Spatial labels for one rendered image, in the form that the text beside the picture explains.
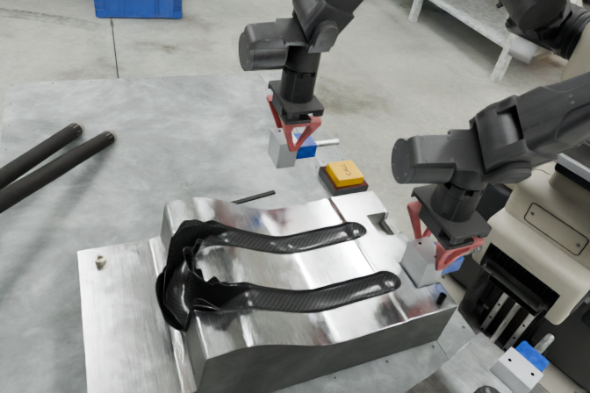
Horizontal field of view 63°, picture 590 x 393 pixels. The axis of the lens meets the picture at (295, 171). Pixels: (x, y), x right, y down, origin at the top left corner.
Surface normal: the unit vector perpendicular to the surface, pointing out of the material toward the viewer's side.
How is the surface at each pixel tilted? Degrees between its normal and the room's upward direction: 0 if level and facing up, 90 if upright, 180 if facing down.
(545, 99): 74
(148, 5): 91
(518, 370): 0
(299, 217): 3
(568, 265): 8
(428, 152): 32
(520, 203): 98
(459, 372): 0
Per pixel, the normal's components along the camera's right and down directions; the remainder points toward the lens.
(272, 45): 0.29, 0.86
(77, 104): 0.15, -0.77
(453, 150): 0.11, -0.33
